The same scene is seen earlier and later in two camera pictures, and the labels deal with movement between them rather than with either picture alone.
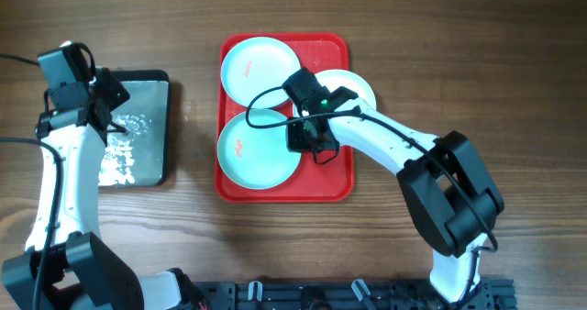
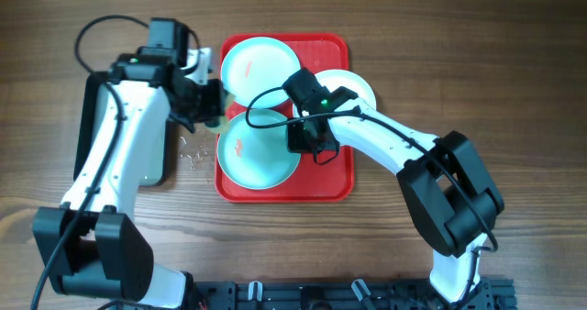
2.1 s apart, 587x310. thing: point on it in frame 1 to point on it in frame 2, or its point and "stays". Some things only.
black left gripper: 119,94 to 215,108
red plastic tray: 332,182 stays
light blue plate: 257,158 stays
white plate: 347,80 stays
